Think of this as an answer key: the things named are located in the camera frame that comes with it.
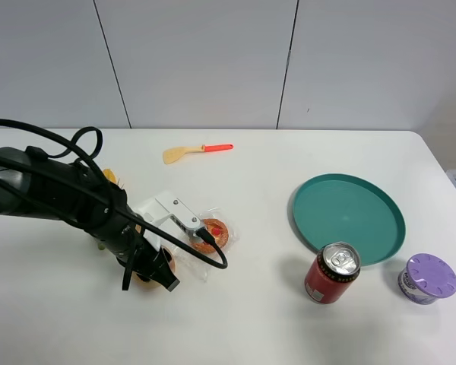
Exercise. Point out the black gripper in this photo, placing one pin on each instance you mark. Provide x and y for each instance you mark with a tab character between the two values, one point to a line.
145	261

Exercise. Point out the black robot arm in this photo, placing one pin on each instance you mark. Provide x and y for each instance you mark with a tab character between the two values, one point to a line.
24	194

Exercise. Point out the toy corn cob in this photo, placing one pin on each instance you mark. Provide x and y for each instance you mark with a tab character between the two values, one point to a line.
112	178

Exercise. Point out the wrapped fruit tart pastry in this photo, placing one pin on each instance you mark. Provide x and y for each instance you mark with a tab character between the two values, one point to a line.
219	226

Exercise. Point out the teal round plate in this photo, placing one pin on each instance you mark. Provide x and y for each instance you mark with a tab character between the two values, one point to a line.
336	207

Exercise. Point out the red soda can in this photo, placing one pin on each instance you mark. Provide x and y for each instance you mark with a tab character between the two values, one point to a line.
335	268

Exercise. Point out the purple lidded round container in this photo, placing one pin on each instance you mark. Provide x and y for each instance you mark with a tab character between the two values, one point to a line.
426	278

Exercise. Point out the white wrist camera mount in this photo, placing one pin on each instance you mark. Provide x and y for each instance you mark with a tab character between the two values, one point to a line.
168	206

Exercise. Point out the wooden spatula red handle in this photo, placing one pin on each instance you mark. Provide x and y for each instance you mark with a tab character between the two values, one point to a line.
174	154

